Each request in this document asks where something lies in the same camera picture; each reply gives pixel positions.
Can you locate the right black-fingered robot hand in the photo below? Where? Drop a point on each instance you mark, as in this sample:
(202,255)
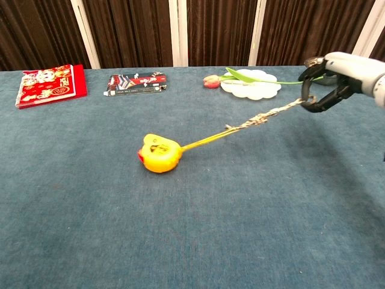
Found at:
(352,69)

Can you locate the yellow tape measure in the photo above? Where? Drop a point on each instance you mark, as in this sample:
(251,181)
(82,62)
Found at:
(161,158)

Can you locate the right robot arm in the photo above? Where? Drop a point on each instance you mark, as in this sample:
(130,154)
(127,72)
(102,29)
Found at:
(381,93)

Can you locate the white scalloped coaster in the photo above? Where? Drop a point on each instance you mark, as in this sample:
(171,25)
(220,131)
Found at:
(252,90)

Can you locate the artificial tulip with green stem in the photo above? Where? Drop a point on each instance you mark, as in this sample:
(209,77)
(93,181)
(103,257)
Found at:
(212,81)

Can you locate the blue felt table mat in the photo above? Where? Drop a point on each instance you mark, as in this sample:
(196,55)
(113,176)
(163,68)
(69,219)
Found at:
(192,216)

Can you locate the dark brown curtain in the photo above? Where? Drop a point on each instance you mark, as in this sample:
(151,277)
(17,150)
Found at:
(135,30)

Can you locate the red spiral desk calendar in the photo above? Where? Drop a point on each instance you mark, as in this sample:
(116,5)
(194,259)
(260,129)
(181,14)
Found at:
(48,87)

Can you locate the white frame post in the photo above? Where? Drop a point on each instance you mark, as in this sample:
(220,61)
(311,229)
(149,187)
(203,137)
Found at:
(179,33)
(258,33)
(85,33)
(368,30)

